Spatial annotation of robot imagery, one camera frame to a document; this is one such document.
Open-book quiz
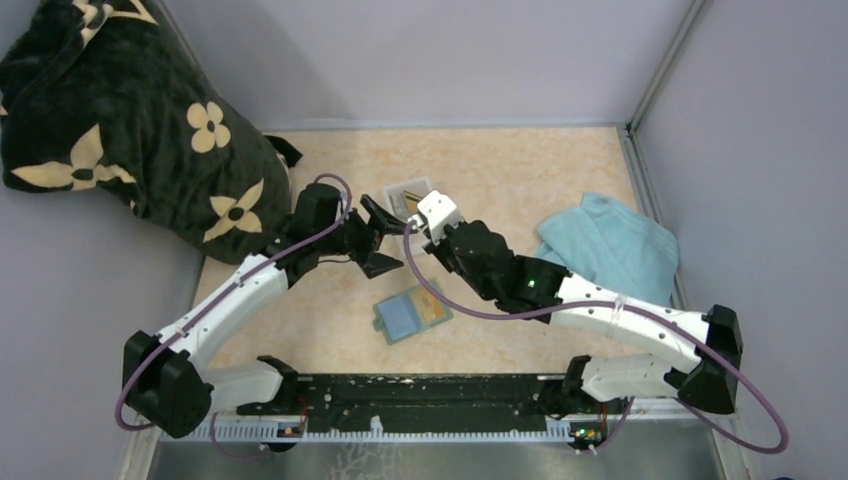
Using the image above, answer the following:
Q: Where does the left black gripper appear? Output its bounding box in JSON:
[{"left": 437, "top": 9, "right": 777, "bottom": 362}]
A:
[{"left": 316, "top": 194, "right": 418, "bottom": 277}]

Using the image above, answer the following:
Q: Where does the translucent white plastic bin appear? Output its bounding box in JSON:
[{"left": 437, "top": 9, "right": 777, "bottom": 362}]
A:
[{"left": 383, "top": 176, "right": 433, "bottom": 256}]

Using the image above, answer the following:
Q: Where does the yellow credit card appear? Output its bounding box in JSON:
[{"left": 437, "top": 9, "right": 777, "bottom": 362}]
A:
[{"left": 410, "top": 286, "right": 449, "bottom": 326}]

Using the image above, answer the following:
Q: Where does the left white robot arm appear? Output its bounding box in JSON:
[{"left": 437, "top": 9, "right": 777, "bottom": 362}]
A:
[{"left": 115, "top": 183, "right": 405, "bottom": 438}]

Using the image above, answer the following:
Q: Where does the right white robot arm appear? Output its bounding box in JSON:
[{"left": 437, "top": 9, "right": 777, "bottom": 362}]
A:
[{"left": 423, "top": 221, "right": 744, "bottom": 415}]

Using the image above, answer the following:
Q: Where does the light blue towel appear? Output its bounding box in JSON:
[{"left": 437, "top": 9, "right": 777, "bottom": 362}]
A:
[{"left": 536, "top": 192, "right": 679, "bottom": 305}]

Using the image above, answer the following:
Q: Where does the black floral blanket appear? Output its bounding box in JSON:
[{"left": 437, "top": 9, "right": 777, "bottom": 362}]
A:
[{"left": 1, "top": 1, "right": 300, "bottom": 264}]

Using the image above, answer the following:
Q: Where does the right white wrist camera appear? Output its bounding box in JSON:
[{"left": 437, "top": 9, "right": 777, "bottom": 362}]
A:
[{"left": 408, "top": 189, "right": 464, "bottom": 244}]

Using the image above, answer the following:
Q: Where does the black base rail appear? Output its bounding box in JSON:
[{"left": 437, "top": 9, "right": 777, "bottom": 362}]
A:
[{"left": 236, "top": 372, "right": 629, "bottom": 437}]

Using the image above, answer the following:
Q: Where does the aluminium frame rail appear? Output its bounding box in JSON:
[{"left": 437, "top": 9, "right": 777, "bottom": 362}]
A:
[{"left": 137, "top": 372, "right": 738, "bottom": 445}]

